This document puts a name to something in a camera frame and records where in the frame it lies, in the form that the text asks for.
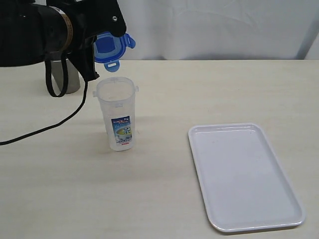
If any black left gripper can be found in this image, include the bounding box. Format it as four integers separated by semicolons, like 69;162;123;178
49;0;127;82

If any blue snap-lock lid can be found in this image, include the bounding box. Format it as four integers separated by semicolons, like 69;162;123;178
93;32;136;72

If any stainless steel cup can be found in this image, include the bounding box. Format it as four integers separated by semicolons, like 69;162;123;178
51;59;80;94

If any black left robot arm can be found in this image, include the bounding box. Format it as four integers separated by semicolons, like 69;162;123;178
0;0;127;82

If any clear plastic bottle container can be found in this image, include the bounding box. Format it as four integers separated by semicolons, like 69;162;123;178
93;77;139;151

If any white backdrop curtain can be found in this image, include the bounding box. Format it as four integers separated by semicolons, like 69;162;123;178
118;0;319;60

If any white rectangular tray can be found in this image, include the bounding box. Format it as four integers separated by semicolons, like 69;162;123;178
188;123;306;233

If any black cable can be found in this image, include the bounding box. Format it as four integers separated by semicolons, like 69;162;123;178
0;48;88;147

